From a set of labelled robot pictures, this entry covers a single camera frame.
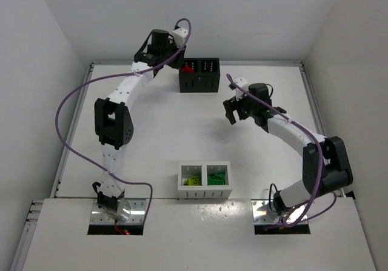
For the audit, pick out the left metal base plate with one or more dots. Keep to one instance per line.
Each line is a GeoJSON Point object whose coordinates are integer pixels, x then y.
{"type": "Point", "coordinates": [129, 212]}

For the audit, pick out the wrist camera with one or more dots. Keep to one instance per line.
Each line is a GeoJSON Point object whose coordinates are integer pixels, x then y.
{"type": "Point", "coordinates": [179, 35]}
{"type": "Point", "coordinates": [240, 86]}

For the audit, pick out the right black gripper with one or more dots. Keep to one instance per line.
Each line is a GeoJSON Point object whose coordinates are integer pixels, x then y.
{"type": "Point", "coordinates": [237, 107]}

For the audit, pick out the black two-compartment container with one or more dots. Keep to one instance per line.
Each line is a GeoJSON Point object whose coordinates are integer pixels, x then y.
{"type": "Point", "coordinates": [204, 80]}

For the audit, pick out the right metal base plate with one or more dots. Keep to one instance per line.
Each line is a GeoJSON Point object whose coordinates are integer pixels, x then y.
{"type": "Point", "coordinates": [264, 216]}

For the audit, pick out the red long lego brick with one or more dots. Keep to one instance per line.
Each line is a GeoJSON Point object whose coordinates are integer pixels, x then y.
{"type": "Point", "coordinates": [187, 69]}

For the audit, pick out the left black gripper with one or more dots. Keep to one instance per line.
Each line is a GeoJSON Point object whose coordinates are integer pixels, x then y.
{"type": "Point", "coordinates": [179, 58]}

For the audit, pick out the metal base plate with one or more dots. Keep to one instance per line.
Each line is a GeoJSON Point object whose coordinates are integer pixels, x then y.
{"type": "Point", "coordinates": [264, 216]}
{"type": "Point", "coordinates": [129, 212]}

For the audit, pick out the dark green lego brick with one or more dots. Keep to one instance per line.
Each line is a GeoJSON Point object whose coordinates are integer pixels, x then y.
{"type": "Point", "coordinates": [216, 178]}

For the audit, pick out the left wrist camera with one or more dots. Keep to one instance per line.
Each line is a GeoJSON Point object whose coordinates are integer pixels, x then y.
{"type": "Point", "coordinates": [179, 35]}

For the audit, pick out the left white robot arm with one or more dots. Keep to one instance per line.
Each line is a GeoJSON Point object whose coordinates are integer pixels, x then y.
{"type": "Point", "coordinates": [113, 123]}

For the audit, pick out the lime lego brick top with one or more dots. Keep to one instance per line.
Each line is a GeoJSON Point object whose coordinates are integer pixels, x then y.
{"type": "Point", "coordinates": [188, 182]}

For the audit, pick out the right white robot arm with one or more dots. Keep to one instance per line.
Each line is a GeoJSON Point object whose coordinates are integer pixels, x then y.
{"type": "Point", "coordinates": [326, 167]}

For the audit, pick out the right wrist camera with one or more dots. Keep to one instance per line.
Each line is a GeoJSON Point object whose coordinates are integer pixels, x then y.
{"type": "Point", "coordinates": [240, 86]}

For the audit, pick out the white two-compartment container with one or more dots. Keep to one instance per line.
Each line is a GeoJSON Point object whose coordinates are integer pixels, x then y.
{"type": "Point", "coordinates": [202, 169]}

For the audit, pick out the lime lego brick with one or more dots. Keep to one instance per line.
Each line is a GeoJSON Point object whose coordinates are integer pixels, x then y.
{"type": "Point", "coordinates": [196, 180]}
{"type": "Point", "coordinates": [188, 182]}

